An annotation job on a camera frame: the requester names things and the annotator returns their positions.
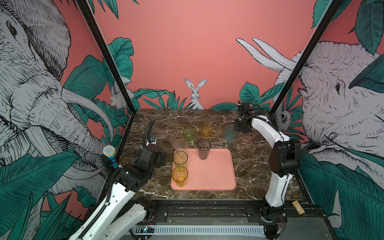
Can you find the teal wine glass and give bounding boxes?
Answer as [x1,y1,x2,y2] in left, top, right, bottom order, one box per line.
[225,124,238,143]

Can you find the light green tall glass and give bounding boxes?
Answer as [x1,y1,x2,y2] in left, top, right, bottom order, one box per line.
[173,151,188,167]

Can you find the clear glass tumbler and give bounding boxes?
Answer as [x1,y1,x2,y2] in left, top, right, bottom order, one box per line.
[174,139,189,152]

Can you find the amber tall glass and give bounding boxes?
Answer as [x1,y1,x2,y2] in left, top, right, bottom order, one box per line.
[172,166,189,187]

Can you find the yellow short glass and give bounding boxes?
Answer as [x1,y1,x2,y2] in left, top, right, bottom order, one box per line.
[200,123,213,139]

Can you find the green short glass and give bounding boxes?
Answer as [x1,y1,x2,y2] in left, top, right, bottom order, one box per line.
[183,127,196,143]

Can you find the dark brown glass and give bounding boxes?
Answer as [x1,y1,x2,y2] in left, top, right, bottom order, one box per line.
[197,139,212,160]

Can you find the pink square tray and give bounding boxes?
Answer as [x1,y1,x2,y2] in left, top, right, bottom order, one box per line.
[171,149,237,191]

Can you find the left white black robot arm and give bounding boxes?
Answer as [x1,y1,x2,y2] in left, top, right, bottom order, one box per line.
[69,144,167,240]

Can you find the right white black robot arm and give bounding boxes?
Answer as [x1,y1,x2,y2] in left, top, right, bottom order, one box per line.
[234,101,301,222]

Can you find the pink glass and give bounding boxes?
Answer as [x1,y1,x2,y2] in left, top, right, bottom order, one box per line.
[243,130,258,144]

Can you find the blue yellow toy microphone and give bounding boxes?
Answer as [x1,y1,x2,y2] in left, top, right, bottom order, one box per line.
[103,145,119,169]

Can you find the white ventilation grille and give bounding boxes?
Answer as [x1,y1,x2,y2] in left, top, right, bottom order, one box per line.
[132,225,266,237]

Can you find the yellow tag label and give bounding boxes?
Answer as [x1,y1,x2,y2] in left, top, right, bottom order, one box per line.
[292,201,305,215]

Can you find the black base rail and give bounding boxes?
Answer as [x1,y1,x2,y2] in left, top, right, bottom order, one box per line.
[83,198,328,224]

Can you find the right black frame post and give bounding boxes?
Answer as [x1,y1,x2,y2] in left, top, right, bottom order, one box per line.
[270,0,343,115]

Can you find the black frame post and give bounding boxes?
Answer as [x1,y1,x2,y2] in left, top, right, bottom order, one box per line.
[270,0,343,115]
[76,0,136,115]

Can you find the left black frame post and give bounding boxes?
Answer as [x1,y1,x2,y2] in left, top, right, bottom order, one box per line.
[76,0,136,115]

